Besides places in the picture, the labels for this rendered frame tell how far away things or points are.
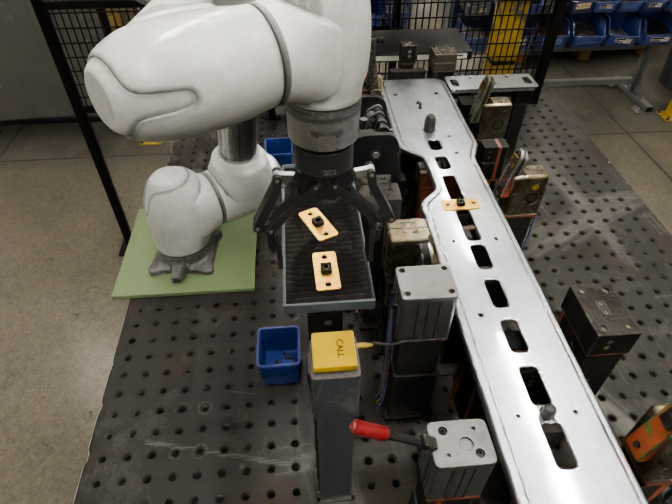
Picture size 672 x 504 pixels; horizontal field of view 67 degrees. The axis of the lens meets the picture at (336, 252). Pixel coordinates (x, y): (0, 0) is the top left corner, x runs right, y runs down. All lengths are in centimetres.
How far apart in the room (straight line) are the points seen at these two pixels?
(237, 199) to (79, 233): 162
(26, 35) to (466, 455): 314
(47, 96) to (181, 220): 233
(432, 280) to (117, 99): 58
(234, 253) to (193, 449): 58
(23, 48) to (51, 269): 132
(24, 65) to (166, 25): 305
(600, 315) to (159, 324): 101
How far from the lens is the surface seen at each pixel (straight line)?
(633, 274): 166
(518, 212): 134
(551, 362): 96
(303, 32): 52
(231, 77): 48
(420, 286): 86
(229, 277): 144
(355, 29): 55
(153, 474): 118
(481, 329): 97
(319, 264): 81
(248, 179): 138
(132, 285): 150
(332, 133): 59
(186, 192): 135
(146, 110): 48
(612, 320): 103
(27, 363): 243
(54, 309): 258
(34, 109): 368
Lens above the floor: 174
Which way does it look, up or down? 44 degrees down
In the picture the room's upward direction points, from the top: straight up
